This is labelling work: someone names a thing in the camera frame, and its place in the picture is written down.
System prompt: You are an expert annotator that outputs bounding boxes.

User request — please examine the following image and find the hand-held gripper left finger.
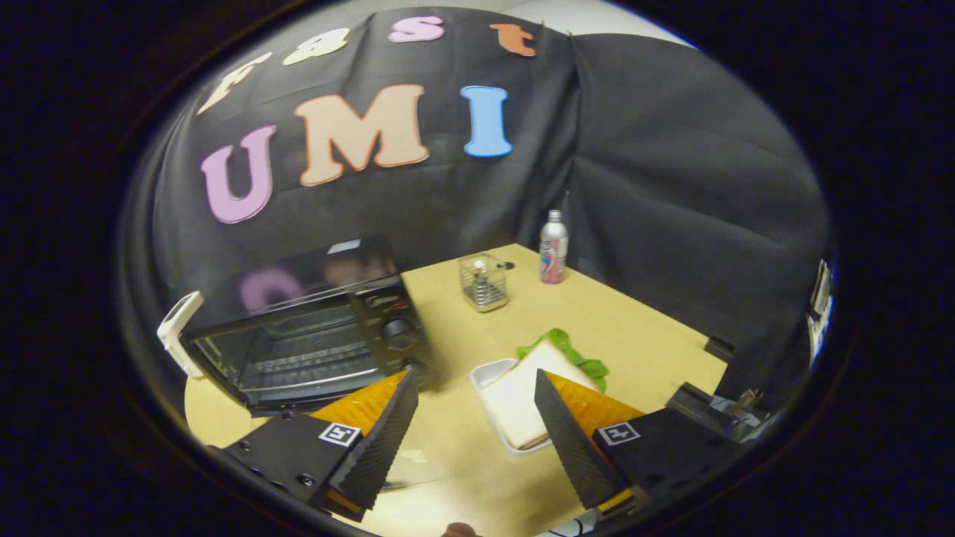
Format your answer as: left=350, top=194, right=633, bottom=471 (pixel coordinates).
left=222, top=369, right=420, bottom=523

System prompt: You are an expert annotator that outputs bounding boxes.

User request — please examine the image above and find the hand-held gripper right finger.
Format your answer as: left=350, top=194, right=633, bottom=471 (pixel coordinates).
left=533, top=369, right=739, bottom=523

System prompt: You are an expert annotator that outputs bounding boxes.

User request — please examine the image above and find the lettuce sandwich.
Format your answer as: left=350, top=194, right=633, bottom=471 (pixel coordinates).
left=481, top=328, right=610, bottom=450

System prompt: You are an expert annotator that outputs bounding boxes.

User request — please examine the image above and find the black toaster oven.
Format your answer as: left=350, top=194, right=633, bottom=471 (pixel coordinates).
left=179, top=235, right=433, bottom=417

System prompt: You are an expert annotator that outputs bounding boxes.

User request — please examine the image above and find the white bread toaster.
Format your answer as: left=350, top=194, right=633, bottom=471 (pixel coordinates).
left=157, top=291, right=206, bottom=380

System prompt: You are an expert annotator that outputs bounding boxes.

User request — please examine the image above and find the white rectangular dish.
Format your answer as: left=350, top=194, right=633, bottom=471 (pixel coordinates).
left=469, top=358, right=557, bottom=456

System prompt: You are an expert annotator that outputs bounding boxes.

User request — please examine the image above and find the white pink drink bottle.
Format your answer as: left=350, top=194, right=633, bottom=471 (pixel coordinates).
left=539, top=210, right=569, bottom=285

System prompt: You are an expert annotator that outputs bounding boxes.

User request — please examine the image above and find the black backdrop cloth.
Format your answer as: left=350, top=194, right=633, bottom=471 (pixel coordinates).
left=123, top=6, right=833, bottom=418

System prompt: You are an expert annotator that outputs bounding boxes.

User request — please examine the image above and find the metal wire basket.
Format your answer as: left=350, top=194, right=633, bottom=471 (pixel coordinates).
left=457, top=252, right=516, bottom=313

